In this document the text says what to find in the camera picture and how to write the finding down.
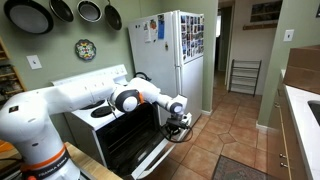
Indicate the white wall light switch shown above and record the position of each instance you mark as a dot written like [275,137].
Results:
[289,35]

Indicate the patterned floor rug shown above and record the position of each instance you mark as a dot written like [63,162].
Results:
[240,170]

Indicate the colourful decorative wall plate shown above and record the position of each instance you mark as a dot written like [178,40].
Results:
[85,49]

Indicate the photo collage on refrigerator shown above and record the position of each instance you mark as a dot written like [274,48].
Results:
[192,36]

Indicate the large black coil burner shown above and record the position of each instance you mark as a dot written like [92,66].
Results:
[93,105]

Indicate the white printed flyer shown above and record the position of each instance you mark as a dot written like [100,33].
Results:
[147,32]

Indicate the wooden cutting board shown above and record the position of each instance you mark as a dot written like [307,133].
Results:
[303,68]

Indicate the small black frying pan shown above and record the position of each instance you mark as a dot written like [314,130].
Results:
[113,16]

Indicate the small black coil burner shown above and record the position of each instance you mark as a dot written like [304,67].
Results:
[101,111]

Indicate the large black frying pan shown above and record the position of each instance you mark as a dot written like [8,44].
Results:
[29,16]

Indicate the blue flyer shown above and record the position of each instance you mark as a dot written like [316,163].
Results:
[161,27]

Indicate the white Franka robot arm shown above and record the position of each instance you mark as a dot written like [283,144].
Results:
[40,110]

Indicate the white wall outlet plate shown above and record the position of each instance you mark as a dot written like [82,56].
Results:
[34,62]

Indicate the paper with orange picture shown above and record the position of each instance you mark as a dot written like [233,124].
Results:
[153,28]

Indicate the white electric stove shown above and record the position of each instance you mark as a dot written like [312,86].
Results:
[95,125]

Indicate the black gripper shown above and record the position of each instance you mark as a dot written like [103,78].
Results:
[177,124]

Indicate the wooden wall shelf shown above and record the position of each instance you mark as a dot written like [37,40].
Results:
[8,80]

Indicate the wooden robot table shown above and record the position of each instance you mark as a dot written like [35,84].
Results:
[88,163]

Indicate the black metal shoe rack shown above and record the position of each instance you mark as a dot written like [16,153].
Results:
[245,78]

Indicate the light wooden kitchen cabinets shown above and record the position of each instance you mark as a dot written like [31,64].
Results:
[283,146]

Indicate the framed hallway picture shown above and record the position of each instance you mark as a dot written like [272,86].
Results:
[266,11]

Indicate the brass bottle opener magnet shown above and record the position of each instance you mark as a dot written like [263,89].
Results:
[166,46]

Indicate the frying pan with steel rim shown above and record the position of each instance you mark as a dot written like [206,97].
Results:
[89,11]

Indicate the oven door with glass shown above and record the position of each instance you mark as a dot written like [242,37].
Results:
[146,156]

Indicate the kitchen sink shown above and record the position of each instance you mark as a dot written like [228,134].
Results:
[315,111]

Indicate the white refrigerator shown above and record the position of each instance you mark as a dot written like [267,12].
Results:
[153,63]

